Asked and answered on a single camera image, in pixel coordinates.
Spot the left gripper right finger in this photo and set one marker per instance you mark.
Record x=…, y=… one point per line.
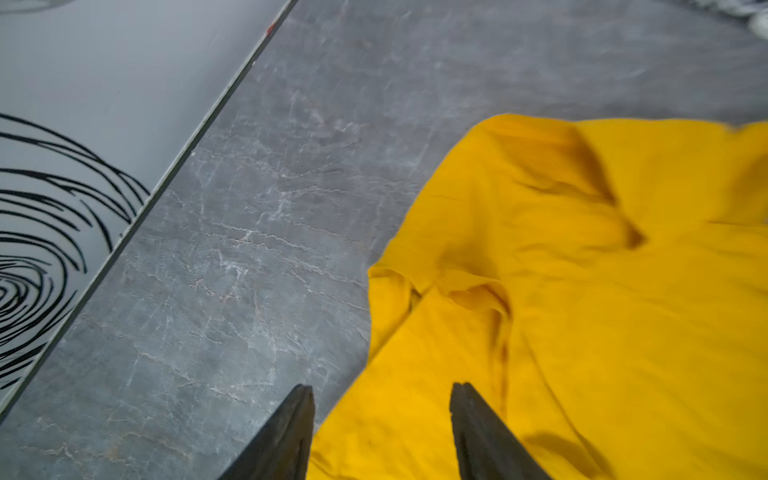
x=485, y=448

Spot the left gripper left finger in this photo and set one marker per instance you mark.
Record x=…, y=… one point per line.
x=281, y=448

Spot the yellow t-shirt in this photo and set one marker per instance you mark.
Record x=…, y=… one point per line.
x=602, y=284

